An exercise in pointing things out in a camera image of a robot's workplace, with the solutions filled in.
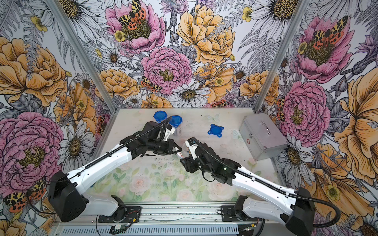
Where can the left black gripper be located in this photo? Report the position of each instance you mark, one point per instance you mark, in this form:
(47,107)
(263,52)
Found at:
(170,144)

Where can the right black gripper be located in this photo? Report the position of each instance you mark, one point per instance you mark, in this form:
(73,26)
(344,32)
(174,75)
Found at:
(189,162)

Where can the blue lid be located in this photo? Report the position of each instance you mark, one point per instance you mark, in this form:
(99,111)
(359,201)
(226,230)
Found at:
(160,116)
(216,130)
(176,121)

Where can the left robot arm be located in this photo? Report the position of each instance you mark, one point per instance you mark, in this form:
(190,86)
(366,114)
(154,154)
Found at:
(68,191)

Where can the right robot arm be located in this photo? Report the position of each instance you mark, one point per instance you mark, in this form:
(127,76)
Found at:
(290,207)

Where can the silver metal case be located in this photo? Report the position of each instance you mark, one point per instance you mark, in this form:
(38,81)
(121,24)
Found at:
(263,139)

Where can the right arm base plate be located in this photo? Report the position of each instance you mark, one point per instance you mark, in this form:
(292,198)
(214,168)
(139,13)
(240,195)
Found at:
(229,214)

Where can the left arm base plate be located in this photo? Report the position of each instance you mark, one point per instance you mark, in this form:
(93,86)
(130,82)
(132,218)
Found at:
(128,214)

